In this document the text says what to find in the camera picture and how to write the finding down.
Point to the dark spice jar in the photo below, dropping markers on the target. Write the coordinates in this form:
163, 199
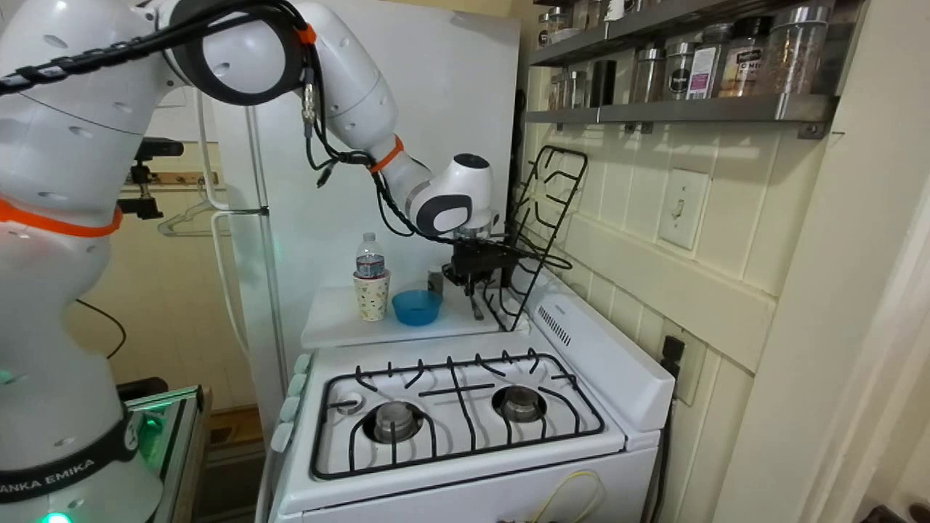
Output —
602, 85

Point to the round metal gas burner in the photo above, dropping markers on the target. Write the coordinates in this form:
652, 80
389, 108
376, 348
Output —
522, 403
394, 422

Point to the black camera on stand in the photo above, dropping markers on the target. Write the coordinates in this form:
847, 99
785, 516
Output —
160, 149

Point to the white gas stove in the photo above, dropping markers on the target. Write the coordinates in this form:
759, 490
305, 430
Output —
583, 359

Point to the robot control box green light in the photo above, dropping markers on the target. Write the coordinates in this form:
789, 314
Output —
169, 426

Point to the black mounted stove grate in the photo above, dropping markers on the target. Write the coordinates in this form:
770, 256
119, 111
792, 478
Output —
455, 391

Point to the cream light switch plate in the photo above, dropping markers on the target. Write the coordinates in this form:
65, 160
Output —
684, 208

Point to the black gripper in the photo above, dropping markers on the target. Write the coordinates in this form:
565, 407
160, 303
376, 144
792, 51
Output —
478, 259

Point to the clear plastic water bottle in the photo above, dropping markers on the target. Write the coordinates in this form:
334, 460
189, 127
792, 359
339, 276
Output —
369, 256

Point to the white stove knob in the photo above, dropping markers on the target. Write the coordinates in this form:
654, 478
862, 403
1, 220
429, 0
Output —
302, 364
289, 407
279, 441
294, 385

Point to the steel spice shelf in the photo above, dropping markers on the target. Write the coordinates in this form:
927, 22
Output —
620, 34
677, 111

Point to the dotted paper cup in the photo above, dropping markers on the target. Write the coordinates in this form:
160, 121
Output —
369, 301

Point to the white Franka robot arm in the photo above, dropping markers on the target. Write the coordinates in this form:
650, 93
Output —
60, 291

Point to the cream wall outlet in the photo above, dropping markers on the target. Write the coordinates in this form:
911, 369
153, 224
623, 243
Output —
696, 378

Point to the blue plastic bowl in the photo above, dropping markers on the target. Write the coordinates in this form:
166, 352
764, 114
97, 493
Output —
416, 310

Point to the white refrigerator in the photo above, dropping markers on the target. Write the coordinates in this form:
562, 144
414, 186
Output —
465, 77

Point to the metal spoon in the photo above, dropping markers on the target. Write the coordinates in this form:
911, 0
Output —
475, 313

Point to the small metal shaker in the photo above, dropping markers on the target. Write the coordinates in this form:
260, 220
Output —
433, 282

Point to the glass spice jar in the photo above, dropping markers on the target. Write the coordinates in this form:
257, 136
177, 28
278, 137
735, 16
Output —
745, 60
703, 75
677, 75
549, 28
804, 54
647, 77
577, 89

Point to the black loose stove grate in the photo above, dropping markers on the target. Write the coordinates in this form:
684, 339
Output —
562, 149

